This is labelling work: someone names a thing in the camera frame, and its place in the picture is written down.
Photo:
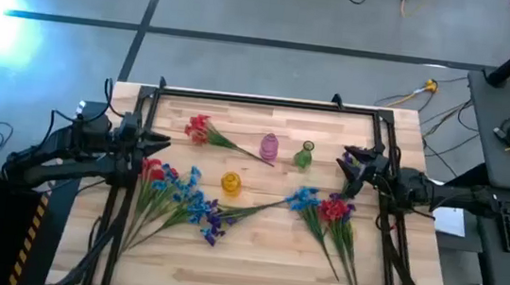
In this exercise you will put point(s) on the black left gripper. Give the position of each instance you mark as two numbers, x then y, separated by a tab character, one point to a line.
129	143

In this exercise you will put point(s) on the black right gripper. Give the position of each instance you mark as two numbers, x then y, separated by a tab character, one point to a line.
378	170

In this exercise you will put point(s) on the blue artificial flower bunch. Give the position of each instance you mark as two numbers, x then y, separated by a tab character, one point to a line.
198	205
303	199
181	184

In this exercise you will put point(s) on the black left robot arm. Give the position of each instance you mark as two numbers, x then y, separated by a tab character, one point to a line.
45	153

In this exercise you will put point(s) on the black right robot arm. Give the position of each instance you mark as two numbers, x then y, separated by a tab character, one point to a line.
444	195

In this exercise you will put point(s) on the green glass vase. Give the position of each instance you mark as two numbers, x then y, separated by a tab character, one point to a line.
303	158

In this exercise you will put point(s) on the yellow embossed glass vase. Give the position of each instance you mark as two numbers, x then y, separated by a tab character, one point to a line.
231	184

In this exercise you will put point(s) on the pink ribbed glass vase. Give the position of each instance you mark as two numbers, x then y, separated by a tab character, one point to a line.
269	147

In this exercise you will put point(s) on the black clamp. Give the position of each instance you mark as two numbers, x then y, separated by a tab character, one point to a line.
337	101
162	82

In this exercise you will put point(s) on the white paper sheet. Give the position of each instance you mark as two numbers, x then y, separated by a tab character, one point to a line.
450	222

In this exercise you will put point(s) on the yellow black hazard tape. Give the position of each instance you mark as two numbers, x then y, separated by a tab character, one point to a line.
30	237

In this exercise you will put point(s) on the black aluminium table frame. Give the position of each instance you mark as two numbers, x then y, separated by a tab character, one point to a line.
264	101

